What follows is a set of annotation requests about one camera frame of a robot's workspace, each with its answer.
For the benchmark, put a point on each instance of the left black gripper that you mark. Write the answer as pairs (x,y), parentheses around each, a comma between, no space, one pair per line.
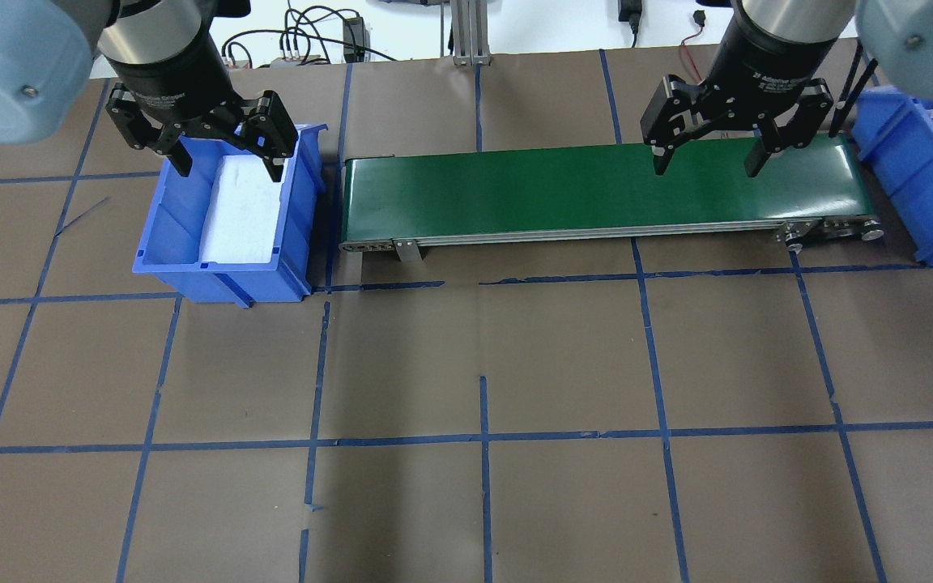
(168,74)

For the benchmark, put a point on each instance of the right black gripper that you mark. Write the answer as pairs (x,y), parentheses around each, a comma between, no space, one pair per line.
(760,69)

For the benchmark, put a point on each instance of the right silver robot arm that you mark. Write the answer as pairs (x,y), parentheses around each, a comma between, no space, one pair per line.
(897,34)

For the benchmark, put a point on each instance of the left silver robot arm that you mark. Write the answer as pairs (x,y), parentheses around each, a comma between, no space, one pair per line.
(47,50)

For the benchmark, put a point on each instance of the white foam pad left bin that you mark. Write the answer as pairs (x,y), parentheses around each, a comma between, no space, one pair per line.
(243,213)

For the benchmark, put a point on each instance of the left blue plastic bin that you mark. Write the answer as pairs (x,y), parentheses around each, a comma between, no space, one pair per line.
(168,248)

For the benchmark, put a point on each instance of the blue plastic bin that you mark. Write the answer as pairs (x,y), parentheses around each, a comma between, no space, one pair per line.
(168,248)
(894,133)

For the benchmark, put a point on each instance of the green conveyor belt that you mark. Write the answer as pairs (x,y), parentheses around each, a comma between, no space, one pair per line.
(404,203)

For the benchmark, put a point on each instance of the right blue plastic bin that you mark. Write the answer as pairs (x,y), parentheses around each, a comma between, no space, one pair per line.
(894,133)

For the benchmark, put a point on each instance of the aluminium frame post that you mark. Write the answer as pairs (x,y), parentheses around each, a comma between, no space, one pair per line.
(470,42)

